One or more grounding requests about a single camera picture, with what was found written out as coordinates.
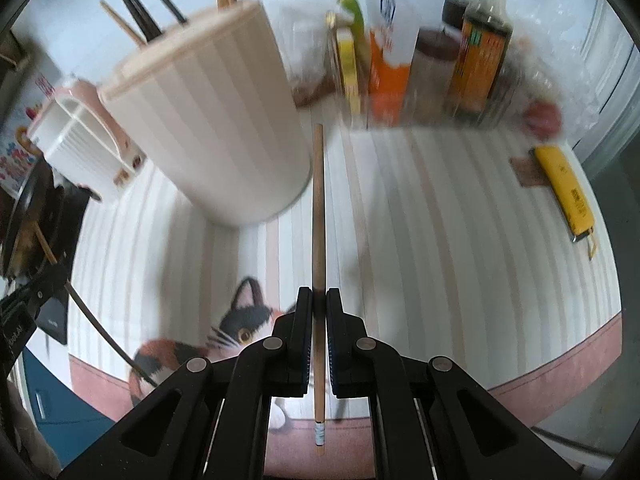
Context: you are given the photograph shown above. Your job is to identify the striped cat print placemat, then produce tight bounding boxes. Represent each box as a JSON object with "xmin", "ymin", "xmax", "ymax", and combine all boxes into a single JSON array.
[{"xmin": 67, "ymin": 105, "xmax": 626, "ymax": 478}]

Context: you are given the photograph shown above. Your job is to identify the orange and white carton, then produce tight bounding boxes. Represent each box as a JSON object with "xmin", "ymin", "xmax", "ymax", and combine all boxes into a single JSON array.
[{"xmin": 361, "ymin": 0, "xmax": 422, "ymax": 127}]

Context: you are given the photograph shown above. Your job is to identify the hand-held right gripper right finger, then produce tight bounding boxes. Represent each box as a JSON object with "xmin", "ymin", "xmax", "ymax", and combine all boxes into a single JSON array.
[{"xmin": 325, "ymin": 287, "xmax": 581, "ymax": 480}]

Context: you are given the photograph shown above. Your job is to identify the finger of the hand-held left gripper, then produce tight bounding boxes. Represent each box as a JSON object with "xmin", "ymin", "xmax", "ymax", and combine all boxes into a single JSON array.
[{"xmin": 20, "ymin": 261, "xmax": 69, "ymax": 312}]

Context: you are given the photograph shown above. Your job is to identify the orange label sauce bottle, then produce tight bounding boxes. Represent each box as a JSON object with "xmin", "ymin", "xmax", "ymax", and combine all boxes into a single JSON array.
[{"xmin": 446, "ymin": 0, "xmax": 514, "ymax": 117}]

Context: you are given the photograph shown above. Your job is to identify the brown card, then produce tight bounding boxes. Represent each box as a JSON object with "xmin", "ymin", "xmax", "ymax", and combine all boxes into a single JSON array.
[{"xmin": 509, "ymin": 156, "xmax": 549, "ymax": 189}]

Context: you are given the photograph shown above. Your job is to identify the beige striped utensil holder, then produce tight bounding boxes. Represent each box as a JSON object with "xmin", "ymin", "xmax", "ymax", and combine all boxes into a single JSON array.
[{"xmin": 97, "ymin": 0, "xmax": 314, "ymax": 227}]

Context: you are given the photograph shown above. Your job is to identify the pink plastic container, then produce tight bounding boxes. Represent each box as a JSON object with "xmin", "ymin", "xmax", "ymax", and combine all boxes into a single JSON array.
[{"xmin": 52, "ymin": 76, "xmax": 147, "ymax": 186}]

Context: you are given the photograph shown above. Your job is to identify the blue panel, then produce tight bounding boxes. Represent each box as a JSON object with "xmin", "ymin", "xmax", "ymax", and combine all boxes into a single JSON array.
[{"xmin": 17, "ymin": 347, "xmax": 118, "ymax": 463}]

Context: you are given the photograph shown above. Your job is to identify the white ribbed basket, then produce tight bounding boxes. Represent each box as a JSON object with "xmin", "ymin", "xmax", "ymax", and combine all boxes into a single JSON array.
[{"xmin": 26, "ymin": 97, "xmax": 132, "ymax": 204}]

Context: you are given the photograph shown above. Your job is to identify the yellow box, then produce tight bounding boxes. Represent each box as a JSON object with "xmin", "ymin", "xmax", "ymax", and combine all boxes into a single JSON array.
[{"xmin": 326, "ymin": 10, "xmax": 372, "ymax": 114}]

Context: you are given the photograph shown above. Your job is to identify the green packet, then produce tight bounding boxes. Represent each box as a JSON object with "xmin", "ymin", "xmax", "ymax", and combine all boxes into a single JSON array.
[{"xmin": 336, "ymin": 0, "xmax": 369, "ymax": 42}]

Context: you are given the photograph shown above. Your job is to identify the clear plastic bag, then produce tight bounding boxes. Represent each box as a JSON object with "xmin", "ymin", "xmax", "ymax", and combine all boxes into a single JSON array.
[{"xmin": 515, "ymin": 0, "xmax": 608, "ymax": 141}]

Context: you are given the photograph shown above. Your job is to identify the plastic bag with brown contents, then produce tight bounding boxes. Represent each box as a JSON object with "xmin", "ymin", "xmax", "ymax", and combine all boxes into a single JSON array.
[{"xmin": 279, "ymin": 4, "xmax": 342, "ymax": 107}]

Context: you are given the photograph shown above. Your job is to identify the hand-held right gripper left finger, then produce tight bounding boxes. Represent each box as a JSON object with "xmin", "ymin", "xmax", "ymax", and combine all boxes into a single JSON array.
[{"xmin": 60, "ymin": 286, "xmax": 314, "ymax": 480}]

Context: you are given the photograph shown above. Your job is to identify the brown jar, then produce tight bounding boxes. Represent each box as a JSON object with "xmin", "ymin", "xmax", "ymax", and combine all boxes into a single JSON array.
[{"xmin": 411, "ymin": 27, "xmax": 462, "ymax": 122}]

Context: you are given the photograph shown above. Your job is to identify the yellow box cutter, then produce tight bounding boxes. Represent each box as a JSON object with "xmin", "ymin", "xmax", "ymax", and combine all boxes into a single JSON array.
[{"xmin": 534, "ymin": 144, "xmax": 599, "ymax": 261}]

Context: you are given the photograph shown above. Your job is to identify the colourful printed sheet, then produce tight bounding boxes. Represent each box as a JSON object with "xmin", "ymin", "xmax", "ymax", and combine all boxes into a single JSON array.
[{"xmin": 0, "ymin": 74, "xmax": 56, "ymax": 196}]

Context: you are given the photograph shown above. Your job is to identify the red round item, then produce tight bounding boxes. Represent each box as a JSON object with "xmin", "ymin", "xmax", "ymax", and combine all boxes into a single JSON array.
[{"xmin": 519, "ymin": 99, "xmax": 562, "ymax": 137}]

